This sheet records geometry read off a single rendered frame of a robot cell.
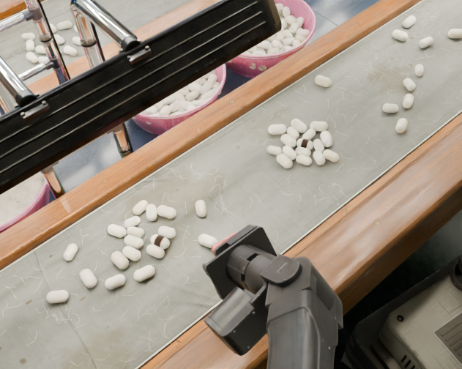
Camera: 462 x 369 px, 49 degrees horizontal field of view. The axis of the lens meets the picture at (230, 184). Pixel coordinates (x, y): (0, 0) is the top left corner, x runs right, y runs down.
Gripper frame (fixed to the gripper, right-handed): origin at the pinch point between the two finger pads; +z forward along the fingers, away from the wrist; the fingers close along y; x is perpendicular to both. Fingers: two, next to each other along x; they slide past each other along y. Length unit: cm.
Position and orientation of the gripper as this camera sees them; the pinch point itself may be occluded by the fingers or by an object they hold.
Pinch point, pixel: (216, 250)
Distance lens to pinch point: 80.8
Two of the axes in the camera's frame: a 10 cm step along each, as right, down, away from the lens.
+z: -4.5, -1.1, 8.9
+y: -7.8, 5.3, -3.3
